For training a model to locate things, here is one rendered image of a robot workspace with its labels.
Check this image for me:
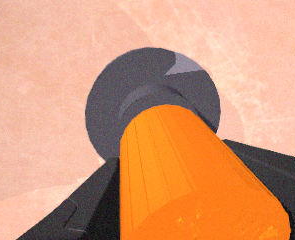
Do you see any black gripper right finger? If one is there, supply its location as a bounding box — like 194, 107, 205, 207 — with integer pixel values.
222, 139, 295, 240

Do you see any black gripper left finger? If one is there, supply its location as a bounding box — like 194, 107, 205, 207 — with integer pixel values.
15, 157, 120, 240

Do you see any orange knob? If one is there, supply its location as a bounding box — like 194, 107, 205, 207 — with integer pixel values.
120, 104, 291, 240

